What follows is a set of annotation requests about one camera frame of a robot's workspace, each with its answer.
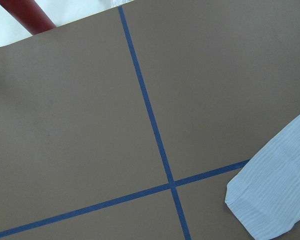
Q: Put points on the light blue button-up shirt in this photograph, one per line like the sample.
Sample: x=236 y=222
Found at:
x=265 y=195

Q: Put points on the brown paper table cover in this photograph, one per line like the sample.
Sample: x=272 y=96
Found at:
x=128 y=124

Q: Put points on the red cylinder bottle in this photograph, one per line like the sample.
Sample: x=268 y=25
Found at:
x=29 y=14

